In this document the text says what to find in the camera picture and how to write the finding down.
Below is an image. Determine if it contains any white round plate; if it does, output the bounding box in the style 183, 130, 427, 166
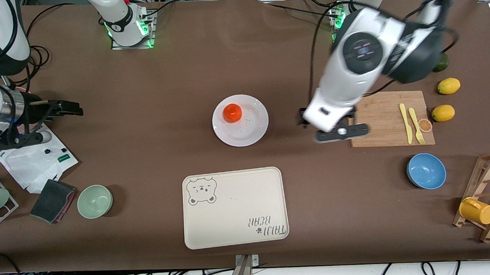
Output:
211, 93, 270, 149

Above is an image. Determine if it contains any orange tangerine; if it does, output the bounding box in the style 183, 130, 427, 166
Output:
222, 103, 243, 124

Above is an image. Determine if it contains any cream bear print tray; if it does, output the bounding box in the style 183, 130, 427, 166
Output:
181, 166, 290, 250

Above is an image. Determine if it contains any white plastic bag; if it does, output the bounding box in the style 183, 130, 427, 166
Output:
0, 121, 80, 196

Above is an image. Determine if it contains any wooden cutting board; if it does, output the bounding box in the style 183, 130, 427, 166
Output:
347, 88, 436, 149

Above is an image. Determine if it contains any dark grey folded cloth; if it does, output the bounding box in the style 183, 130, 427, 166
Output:
28, 177, 79, 226

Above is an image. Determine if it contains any pale green bowl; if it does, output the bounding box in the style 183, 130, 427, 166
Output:
76, 184, 114, 220

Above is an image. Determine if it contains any yellow plastic knife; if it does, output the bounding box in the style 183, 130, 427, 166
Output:
399, 103, 413, 145

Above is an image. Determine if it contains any yellow plastic fork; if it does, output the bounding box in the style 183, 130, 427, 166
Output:
408, 107, 426, 145

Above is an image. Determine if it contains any blue bowl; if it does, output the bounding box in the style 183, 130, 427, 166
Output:
406, 152, 448, 191

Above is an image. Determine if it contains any yellow lemon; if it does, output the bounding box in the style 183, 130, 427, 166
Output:
437, 77, 461, 95
431, 104, 456, 123

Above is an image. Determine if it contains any dark green avocado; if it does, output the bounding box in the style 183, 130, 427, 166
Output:
431, 53, 450, 73

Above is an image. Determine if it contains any wooden mug rack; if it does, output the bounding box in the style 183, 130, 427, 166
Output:
449, 151, 490, 245

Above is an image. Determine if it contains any yellow mug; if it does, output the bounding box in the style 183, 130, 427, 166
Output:
458, 196, 490, 226

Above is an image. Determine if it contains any coiled black cable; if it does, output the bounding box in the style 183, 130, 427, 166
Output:
20, 1, 94, 87

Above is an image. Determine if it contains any black base power cable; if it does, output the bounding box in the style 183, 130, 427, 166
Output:
263, 0, 340, 21
139, 0, 176, 19

